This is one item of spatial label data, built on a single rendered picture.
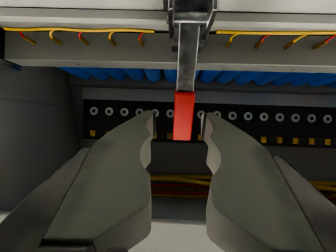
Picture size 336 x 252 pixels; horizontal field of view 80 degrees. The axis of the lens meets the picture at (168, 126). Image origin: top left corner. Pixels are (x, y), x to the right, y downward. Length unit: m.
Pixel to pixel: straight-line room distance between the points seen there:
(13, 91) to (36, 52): 0.06
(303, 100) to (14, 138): 0.33
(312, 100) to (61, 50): 0.29
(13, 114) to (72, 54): 0.10
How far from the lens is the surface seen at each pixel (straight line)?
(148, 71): 0.20
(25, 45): 0.20
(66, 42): 0.18
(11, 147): 0.25
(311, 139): 0.32
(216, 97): 0.27
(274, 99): 0.30
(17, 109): 0.25
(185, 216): 0.25
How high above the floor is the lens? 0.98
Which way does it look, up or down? 23 degrees up
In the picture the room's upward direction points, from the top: 179 degrees counter-clockwise
